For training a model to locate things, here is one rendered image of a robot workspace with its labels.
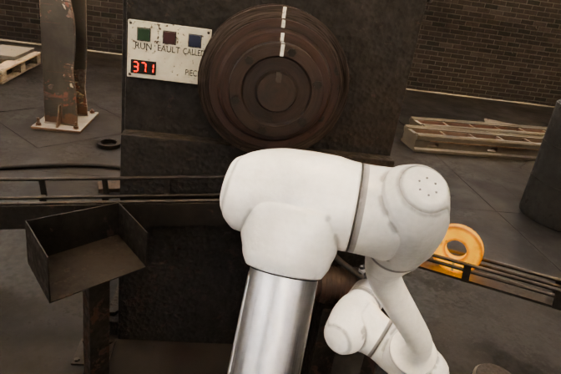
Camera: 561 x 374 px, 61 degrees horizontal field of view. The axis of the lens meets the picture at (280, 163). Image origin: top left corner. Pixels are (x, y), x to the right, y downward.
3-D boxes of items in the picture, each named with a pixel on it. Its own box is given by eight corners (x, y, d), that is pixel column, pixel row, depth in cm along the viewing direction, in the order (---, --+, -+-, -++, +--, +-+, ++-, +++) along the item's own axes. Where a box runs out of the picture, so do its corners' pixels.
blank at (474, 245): (436, 217, 150) (433, 221, 147) (487, 229, 143) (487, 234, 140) (429, 260, 155) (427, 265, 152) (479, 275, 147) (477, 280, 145)
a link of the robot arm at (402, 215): (432, 212, 78) (351, 195, 79) (472, 150, 63) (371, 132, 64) (429, 288, 71) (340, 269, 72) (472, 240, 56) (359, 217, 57)
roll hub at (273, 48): (224, 127, 146) (233, 34, 135) (313, 137, 149) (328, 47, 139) (224, 133, 140) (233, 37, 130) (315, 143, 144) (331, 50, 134)
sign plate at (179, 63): (128, 74, 156) (128, 18, 149) (207, 83, 159) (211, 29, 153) (126, 76, 154) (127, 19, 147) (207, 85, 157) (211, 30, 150)
